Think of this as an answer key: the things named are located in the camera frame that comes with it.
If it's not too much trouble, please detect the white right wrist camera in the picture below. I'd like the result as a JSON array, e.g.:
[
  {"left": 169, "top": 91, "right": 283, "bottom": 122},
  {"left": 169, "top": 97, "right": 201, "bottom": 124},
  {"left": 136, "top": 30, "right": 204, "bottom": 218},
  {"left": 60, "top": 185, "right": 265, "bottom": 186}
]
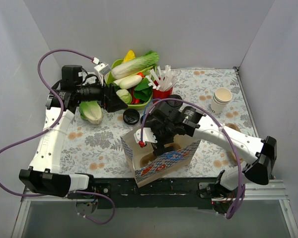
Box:
[{"left": 134, "top": 127, "right": 157, "bottom": 148}]

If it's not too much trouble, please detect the brown cardboard cup carrier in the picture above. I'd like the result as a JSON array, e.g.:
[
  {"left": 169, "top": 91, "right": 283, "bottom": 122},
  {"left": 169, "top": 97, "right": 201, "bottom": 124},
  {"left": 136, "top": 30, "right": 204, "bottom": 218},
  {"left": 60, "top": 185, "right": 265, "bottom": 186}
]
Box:
[{"left": 225, "top": 123, "right": 246, "bottom": 164}]

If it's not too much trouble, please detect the patterned paper takeout bag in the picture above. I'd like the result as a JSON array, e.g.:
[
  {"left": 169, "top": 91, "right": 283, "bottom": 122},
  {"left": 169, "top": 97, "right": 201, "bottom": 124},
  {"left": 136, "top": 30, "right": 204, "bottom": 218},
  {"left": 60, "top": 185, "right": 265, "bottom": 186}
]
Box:
[{"left": 121, "top": 127, "right": 201, "bottom": 187}]

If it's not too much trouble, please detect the red straw holder cup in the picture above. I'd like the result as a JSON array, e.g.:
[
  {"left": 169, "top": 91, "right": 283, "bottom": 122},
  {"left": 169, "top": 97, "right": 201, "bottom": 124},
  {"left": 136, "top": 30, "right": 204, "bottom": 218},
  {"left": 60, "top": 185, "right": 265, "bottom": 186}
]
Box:
[{"left": 152, "top": 87, "right": 173, "bottom": 99}]

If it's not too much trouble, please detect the stack of white paper cups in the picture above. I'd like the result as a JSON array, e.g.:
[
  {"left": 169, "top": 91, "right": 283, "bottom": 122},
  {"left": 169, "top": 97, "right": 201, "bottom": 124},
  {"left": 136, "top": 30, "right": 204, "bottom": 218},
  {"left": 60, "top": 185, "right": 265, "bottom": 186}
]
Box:
[{"left": 210, "top": 87, "right": 233, "bottom": 114}]

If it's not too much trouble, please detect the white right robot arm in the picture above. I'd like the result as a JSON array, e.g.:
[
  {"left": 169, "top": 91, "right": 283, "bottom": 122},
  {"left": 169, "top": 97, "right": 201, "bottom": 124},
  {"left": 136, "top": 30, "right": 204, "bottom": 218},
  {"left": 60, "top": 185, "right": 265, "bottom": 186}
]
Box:
[{"left": 135, "top": 98, "right": 277, "bottom": 197}]

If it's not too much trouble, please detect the toy white radish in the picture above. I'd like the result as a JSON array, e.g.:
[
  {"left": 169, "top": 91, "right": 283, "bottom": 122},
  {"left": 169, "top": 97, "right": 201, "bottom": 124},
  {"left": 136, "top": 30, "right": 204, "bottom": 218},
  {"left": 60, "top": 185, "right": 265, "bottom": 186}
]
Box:
[{"left": 119, "top": 75, "right": 142, "bottom": 89}]

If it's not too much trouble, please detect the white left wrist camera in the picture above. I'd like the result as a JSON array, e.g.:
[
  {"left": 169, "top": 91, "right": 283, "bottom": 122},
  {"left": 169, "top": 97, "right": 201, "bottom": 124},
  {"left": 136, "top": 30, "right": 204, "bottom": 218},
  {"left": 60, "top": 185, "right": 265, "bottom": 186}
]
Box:
[{"left": 92, "top": 58, "right": 111, "bottom": 86}]

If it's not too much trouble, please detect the green vegetable basket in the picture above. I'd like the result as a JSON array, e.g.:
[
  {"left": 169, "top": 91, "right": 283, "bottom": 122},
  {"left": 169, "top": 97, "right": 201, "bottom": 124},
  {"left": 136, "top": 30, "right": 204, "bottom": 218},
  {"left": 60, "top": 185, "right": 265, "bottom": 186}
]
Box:
[{"left": 106, "top": 64, "right": 156, "bottom": 110}]

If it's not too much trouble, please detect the black paper coffee cup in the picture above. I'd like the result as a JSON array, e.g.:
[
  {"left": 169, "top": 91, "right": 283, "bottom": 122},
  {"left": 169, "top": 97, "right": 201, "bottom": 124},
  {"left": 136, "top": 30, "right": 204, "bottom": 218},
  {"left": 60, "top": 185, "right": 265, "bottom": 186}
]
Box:
[{"left": 168, "top": 94, "right": 182, "bottom": 107}]

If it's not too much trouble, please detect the toy yellow corn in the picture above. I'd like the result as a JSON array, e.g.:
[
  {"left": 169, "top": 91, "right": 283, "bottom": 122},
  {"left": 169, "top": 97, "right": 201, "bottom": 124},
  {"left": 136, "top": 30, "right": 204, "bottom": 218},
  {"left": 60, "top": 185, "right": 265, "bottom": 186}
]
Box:
[{"left": 123, "top": 50, "right": 136, "bottom": 63}]

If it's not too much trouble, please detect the single brown cup carrier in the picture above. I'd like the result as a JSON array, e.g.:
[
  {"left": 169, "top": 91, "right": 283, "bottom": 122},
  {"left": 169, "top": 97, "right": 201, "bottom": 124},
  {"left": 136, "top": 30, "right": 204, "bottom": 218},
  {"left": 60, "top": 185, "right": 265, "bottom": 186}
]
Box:
[{"left": 140, "top": 142, "right": 181, "bottom": 167}]

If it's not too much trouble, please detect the stack of black lids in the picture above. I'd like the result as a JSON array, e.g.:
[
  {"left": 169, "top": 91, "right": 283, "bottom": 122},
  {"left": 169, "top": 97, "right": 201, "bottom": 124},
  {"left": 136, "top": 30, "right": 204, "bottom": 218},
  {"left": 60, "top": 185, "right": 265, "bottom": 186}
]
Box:
[{"left": 123, "top": 109, "right": 140, "bottom": 125}]

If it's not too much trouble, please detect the white wrapped straw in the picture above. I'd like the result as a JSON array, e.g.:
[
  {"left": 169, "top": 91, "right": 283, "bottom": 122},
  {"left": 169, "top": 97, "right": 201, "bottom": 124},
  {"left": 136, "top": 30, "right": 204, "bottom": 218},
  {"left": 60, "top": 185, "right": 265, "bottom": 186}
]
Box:
[{"left": 145, "top": 65, "right": 179, "bottom": 92}]

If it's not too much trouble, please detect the toy round green cabbage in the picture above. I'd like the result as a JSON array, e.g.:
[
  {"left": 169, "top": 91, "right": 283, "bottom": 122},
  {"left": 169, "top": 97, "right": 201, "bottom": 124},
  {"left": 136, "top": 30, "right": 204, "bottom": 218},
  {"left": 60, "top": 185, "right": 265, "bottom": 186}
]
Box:
[{"left": 116, "top": 89, "right": 133, "bottom": 105}]

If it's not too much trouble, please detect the toy napa cabbage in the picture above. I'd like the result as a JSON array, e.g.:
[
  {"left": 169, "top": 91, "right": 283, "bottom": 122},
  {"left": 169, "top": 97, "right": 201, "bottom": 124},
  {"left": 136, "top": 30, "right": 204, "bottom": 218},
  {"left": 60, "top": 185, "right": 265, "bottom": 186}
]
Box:
[{"left": 111, "top": 51, "right": 159, "bottom": 79}]

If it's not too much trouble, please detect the toy bok choy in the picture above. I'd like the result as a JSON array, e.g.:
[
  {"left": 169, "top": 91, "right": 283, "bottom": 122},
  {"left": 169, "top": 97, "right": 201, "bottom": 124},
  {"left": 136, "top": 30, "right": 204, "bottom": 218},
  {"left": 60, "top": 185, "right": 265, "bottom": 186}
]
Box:
[{"left": 79, "top": 101, "right": 102, "bottom": 124}]

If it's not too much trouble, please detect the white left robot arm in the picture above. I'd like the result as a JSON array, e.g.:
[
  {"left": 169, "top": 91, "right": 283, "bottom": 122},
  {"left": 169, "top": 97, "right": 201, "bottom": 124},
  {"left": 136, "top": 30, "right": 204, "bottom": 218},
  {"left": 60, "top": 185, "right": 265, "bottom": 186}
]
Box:
[{"left": 19, "top": 63, "right": 128, "bottom": 198}]

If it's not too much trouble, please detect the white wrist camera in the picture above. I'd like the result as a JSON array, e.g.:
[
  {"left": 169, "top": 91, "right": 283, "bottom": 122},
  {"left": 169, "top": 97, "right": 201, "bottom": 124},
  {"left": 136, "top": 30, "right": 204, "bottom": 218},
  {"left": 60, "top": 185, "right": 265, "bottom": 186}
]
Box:
[
  {"left": 134, "top": 127, "right": 157, "bottom": 148},
  {"left": 92, "top": 58, "right": 111, "bottom": 86}
]

